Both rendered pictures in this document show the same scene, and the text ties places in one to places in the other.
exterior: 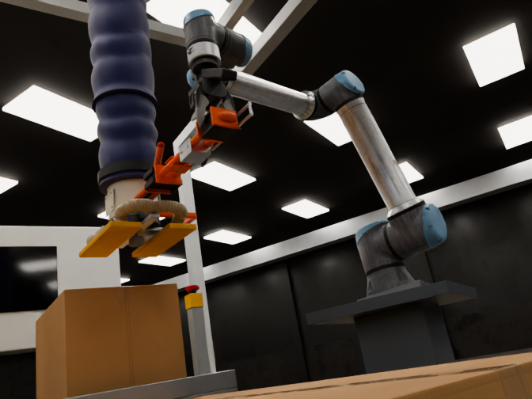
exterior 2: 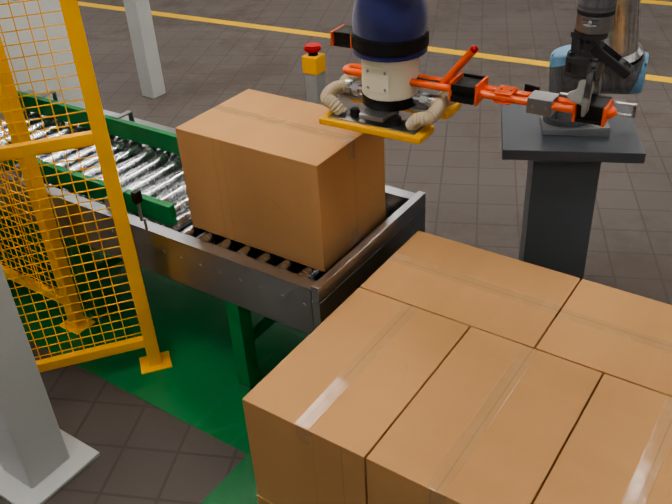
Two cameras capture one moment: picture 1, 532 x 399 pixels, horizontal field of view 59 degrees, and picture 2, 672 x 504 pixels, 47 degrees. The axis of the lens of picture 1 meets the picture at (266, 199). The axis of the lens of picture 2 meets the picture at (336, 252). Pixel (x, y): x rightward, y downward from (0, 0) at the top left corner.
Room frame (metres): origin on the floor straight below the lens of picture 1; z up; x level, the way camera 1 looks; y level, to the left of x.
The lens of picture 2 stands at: (-0.48, 1.33, 2.02)
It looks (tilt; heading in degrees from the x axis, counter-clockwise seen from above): 34 degrees down; 342
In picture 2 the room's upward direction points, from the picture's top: 4 degrees counter-clockwise
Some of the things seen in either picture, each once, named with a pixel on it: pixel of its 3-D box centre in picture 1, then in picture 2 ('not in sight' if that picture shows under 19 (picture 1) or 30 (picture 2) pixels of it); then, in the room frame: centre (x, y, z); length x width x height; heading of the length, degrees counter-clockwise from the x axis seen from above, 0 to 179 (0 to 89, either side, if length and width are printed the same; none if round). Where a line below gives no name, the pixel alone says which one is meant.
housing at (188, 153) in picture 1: (195, 150); (542, 103); (1.18, 0.17, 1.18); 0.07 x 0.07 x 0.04; 39
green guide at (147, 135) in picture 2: not in sight; (123, 123); (2.98, 1.19, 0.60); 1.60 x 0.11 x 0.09; 36
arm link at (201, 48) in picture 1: (203, 58); (594, 22); (1.09, 0.10, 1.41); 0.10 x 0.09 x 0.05; 128
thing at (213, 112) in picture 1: (216, 125); (592, 110); (1.07, 0.09, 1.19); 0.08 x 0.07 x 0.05; 39
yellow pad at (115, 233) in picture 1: (108, 236); (375, 120); (1.48, 0.53, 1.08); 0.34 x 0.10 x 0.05; 39
